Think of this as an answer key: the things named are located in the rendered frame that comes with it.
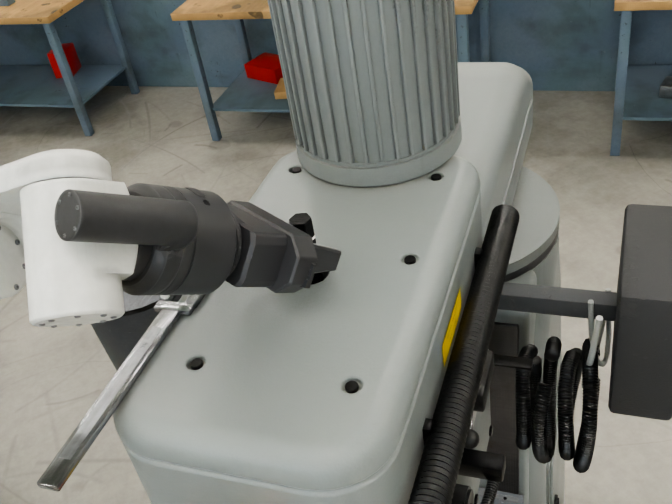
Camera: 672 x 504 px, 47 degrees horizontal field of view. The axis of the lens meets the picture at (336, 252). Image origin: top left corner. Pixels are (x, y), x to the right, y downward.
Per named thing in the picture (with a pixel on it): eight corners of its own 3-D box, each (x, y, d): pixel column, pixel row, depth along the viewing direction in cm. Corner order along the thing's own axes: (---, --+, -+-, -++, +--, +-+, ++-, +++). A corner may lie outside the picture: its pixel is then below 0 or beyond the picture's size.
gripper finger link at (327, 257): (328, 273, 74) (282, 272, 70) (338, 242, 74) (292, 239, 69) (340, 280, 73) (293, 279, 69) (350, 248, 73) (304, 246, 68)
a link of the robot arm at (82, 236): (140, 325, 64) (5, 331, 56) (128, 200, 66) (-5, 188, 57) (227, 301, 57) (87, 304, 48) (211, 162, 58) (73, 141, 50)
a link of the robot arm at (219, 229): (216, 269, 76) (108, 267, 67) (242, 177, 74) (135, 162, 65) (299, 325, 68) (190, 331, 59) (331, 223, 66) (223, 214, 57)
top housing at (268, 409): (397, 596, 65) (376, 480, 55) (133, 533, 74) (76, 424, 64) (490, 255, 99) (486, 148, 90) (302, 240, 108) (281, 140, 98)
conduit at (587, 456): (590, 503, 112) (599, 407, 99) (479, 483, 117) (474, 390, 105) (598, 407, 125) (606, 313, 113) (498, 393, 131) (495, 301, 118)
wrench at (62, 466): (70, 495, 58) (66, 489, 58) (28, 486, 60) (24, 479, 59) (209, 289, 76) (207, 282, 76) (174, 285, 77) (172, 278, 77)
